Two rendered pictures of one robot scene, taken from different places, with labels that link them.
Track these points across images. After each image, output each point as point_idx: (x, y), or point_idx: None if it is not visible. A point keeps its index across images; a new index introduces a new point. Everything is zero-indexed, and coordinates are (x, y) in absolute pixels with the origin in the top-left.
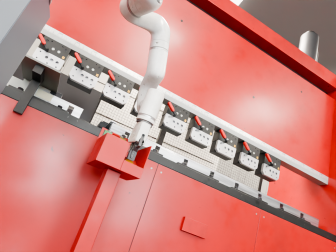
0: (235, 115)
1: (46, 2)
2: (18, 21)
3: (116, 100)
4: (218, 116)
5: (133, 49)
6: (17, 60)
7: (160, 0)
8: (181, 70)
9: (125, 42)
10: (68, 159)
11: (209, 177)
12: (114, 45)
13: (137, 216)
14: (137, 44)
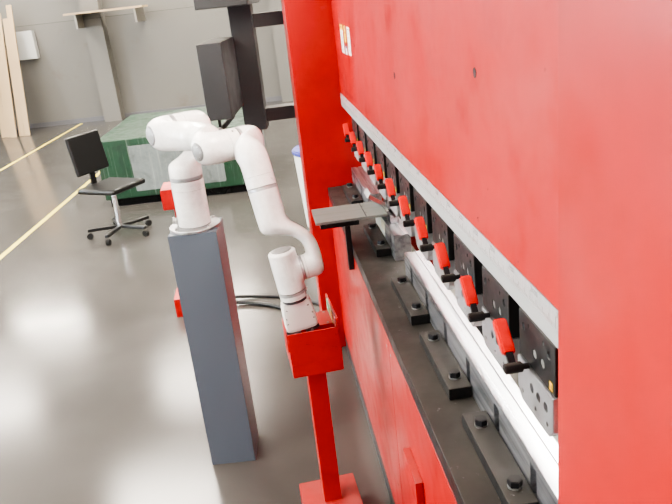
0: (462, 178)
1: (192, 238)
2: (178, 277)
3: (394, 212)
4: (447, 195)
5: (384, 94)
6: (216, 283)
7: (199, 157)
8: (406, 94)
9: (380, 87)
10: (368, 324)
11: (440, 377)
12: (379, 104)
13: (394, 421)
14: (383, 78)
